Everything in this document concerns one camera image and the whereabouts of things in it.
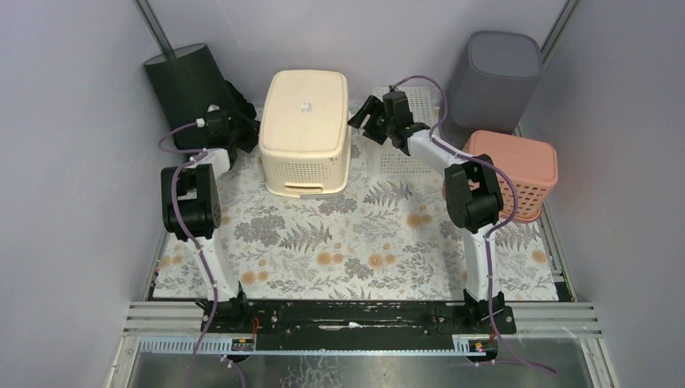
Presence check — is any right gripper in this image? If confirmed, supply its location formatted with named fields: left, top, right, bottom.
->
left=343, top=97, right=392, bottom=148

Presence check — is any white translucent perforated basket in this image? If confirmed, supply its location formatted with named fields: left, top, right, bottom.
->
left=359, top=86, right=439, bottom=179

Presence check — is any cream plastic basket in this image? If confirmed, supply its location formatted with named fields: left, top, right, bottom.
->
left=258, top=70, right=351, bottom=198

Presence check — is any black round waste bin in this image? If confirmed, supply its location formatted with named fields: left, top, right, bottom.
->
left=143, top=44, right=235, bottom=150

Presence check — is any grey ribbed waste bin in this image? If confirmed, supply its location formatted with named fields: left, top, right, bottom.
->
left=439, top=31, right=543, bottom=149

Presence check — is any pink plastic basket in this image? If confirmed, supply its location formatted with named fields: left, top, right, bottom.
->
left=460, top=130, right=559, bottom=223

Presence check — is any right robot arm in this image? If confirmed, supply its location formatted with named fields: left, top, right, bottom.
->
left=348, top=90, right=505, bottom=333

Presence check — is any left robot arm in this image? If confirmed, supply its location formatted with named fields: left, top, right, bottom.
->
left=158, top=98, right=258, bottom=332

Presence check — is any black cloth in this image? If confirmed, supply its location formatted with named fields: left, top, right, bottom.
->
left=225, top=80, right=260, bottom=130

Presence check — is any floral table mat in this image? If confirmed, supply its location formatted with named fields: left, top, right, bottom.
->
left=155, top=106, right=557, bottom=302

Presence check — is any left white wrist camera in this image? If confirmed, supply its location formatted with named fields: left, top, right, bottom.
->
left=195, top=104, right=221, bottom=128

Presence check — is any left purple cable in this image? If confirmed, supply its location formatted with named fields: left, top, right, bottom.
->
left=158, top=120, right=221, bottom=388

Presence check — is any purple cable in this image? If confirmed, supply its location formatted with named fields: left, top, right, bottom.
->
left=390, top=74, right=557, bottom=376
left=158, top=120, right=221, bottom=388

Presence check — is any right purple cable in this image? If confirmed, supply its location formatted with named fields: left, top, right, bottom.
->
left=390, top=74, right=557, bottom=376

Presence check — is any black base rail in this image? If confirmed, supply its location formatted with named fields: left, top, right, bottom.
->
left=196, top=299, right=517, bottom=352

